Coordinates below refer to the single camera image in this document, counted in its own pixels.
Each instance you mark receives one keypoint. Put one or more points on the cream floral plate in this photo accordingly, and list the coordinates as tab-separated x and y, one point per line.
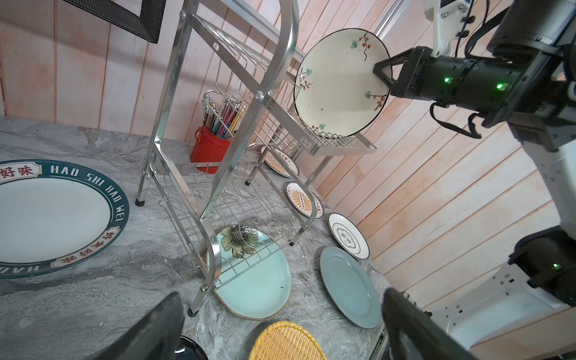
336	92

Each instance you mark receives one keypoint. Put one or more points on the far orange sunburst plate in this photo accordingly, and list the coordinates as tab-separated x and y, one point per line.
278	166

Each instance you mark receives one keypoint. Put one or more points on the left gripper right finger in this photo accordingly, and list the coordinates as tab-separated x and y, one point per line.
412	334

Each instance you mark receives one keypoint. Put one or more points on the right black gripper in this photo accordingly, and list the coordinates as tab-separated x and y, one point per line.
428	78

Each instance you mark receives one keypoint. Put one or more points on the grey green large plate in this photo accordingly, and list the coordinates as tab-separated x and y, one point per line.
350	288

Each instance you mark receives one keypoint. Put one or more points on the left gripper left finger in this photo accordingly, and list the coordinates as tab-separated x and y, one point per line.
155	336

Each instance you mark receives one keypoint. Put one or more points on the yellow woven bamboo tray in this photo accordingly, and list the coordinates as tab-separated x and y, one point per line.
286	340

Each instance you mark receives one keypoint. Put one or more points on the colourful chopsticks bundle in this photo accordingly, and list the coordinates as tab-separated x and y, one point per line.
222	114

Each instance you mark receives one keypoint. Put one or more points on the dark blue glazed plate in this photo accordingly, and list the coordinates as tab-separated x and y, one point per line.
188	349

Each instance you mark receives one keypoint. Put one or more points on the black mesh wall basket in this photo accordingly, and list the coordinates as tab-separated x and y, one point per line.
146	25

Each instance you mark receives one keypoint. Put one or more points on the green rim white plate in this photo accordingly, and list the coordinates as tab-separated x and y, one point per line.
55	215

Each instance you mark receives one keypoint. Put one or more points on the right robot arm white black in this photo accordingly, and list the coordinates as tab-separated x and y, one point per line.
479	233

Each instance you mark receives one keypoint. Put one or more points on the light green flower plate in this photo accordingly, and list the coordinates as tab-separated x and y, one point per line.
255	280

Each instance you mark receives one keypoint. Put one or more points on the white plate black rings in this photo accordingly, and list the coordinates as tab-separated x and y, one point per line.
348	235

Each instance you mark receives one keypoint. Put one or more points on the near orange sunburst plate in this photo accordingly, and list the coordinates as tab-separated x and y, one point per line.
301	201

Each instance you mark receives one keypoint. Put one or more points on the orange sunburst plate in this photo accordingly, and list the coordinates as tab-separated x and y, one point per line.
278	166
301	201

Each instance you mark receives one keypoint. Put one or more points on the red utensil cup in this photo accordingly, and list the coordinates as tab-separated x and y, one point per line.
208	148

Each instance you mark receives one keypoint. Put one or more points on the silver metal dish rack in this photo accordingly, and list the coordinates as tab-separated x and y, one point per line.
262	77

